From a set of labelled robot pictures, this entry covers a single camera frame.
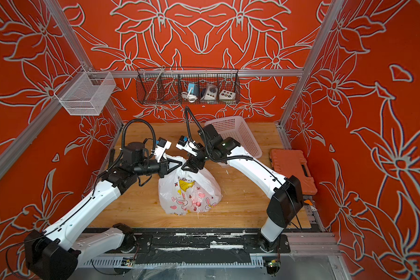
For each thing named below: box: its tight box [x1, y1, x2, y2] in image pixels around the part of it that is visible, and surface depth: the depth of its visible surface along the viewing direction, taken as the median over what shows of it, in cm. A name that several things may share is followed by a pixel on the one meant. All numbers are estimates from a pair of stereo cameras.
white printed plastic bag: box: [158, 154, 223, 216], surface depth 75 cm
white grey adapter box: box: [204, 84, 218, 101], surface depth 94 cm
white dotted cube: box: [218, 89, 236, 100], surface depth 96 cm
